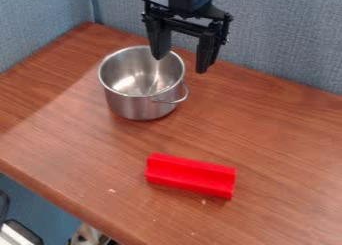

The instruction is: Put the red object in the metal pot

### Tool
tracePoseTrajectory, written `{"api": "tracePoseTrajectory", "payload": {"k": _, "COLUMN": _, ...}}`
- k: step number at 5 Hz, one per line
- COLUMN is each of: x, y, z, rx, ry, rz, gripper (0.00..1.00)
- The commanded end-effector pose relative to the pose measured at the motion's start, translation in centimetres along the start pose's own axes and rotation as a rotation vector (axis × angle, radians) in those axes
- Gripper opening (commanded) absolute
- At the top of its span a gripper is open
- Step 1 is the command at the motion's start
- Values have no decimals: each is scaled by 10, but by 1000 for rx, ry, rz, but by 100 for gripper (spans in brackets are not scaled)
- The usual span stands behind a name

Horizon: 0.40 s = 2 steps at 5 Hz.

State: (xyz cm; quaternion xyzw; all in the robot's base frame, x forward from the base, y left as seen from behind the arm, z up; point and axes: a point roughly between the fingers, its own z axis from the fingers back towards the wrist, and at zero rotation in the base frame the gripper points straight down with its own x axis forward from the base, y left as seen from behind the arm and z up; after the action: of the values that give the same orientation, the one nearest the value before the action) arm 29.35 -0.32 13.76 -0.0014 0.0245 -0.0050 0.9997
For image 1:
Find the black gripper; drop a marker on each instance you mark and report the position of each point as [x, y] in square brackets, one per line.
[194, 17]

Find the red plastic block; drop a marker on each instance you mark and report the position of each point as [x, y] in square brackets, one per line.
[187, 174]

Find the white object under table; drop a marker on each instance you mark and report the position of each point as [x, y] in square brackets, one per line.
[89, 236]

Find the metal pot with handle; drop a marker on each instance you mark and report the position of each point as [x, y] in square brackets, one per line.
[143, 87]

